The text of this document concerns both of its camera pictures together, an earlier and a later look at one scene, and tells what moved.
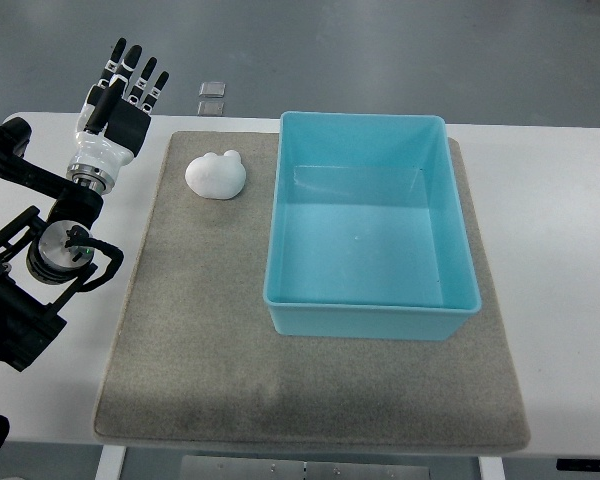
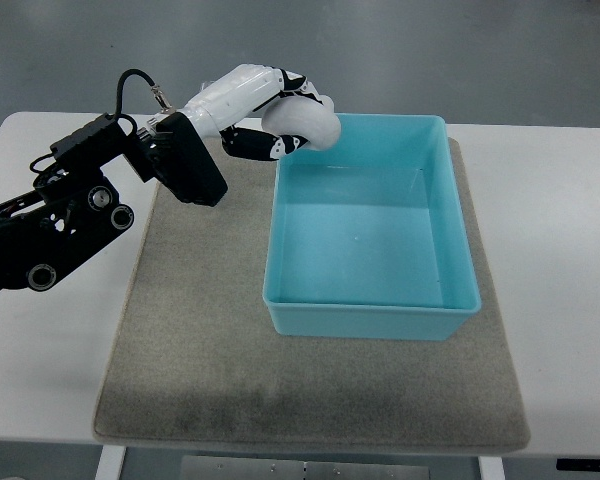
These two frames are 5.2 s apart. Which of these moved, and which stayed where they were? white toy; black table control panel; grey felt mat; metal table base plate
Moved: white toy
Stayed: grey felt mat; black table control panel; metal table base plate
